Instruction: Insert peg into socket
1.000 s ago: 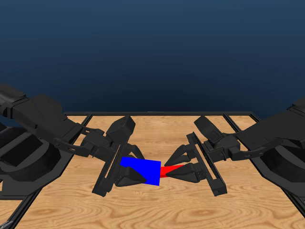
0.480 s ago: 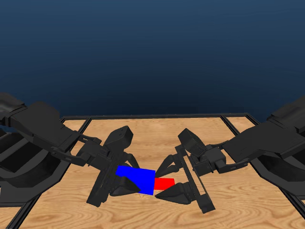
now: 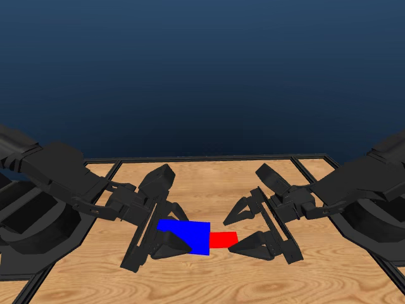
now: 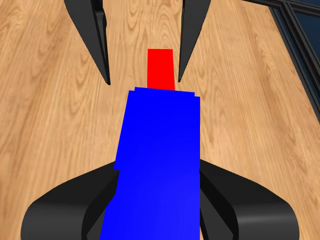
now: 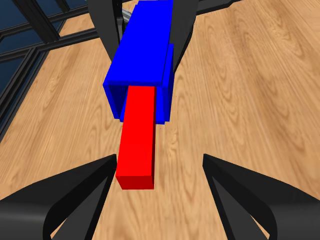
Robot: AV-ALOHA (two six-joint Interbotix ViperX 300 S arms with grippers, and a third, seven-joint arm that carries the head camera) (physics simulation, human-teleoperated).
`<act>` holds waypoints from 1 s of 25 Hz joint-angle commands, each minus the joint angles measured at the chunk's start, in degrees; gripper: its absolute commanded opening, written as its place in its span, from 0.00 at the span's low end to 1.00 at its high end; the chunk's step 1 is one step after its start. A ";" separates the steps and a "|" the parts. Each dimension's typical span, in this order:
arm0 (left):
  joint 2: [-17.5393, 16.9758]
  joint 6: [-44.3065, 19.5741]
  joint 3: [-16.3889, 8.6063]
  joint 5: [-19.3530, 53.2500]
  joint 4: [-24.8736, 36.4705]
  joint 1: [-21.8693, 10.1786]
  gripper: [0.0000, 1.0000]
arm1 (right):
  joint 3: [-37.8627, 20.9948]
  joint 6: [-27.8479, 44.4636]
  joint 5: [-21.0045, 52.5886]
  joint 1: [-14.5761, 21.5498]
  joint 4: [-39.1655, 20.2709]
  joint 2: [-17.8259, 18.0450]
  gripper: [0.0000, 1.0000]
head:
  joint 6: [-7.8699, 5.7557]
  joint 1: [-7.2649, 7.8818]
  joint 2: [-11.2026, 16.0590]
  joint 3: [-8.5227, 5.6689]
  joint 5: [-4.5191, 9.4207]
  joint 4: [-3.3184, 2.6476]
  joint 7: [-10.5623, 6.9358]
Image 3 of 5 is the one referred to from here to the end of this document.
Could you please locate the blue hollow socket block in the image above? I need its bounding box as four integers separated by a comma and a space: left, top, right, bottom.
156, 218, 211, 257

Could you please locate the thin red peg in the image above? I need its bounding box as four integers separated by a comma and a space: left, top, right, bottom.
209, 231, 239, 250

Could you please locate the black table frame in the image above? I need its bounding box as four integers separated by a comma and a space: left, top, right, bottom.
0, 153, 405, 304

